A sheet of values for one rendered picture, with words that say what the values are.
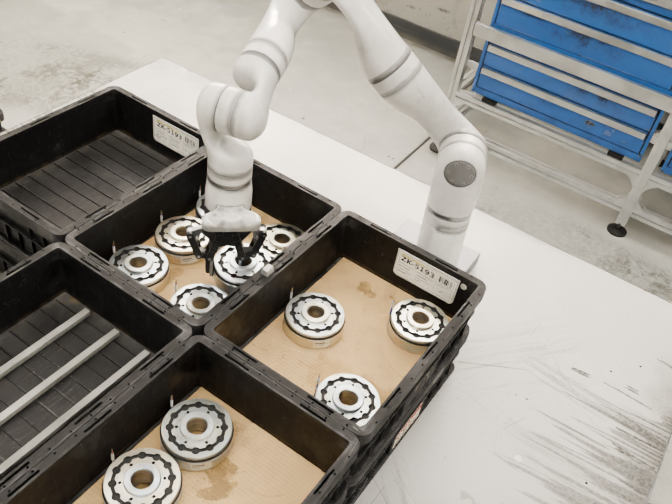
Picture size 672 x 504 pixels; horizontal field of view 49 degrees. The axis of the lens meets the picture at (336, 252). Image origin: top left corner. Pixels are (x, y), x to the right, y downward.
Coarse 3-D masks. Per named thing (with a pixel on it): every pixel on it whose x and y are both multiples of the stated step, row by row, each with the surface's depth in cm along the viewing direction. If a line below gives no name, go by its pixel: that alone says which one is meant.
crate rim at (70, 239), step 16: (192, 160) 140; (256, 160) 143; (176, 176) 136; (272, 176) 141; (144, 192) 131; (304, 192) 138; (112, 208) 127; (336, 208) 135; (96, 224) 123; (320, 224) 131; (304, 240) 127; (96, 256) 118; (112, 272) 115; (256, 272) 120; (144, 288) 114; (240, 288) 117; (160, 304) 112; (224, 304) 114; (192, 320) 110; (208, 320) 111
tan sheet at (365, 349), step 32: (320, 288) 133; (352, 288) 134; (384, 288) 136; (352, 320) 128; (384, 320) 130; (448, 320) 132; (256, 352) 120; (288, 352) 121; (320, 352) 122; (352, 352) 123; (384, 352) 124; (384, 384) 119
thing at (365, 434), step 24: (336, 216) 133; (360, 216) 134; (312, 240) 128; (288, 264) 122; (480, 288) 124; (216, 336) 109; (432, 360) 113; (288, 384) 104; (408, 384) 107; (384, 408) 103; (360, 432) 100
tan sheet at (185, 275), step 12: (192, 216) 143; (264, 216) 146; (192, 264) 133; (204, 264) 134; (180, 276) 131; (192, 276) 131; (204, 276) 132; (168, 288) 128; (180, 288) 129; (168, 300) 126
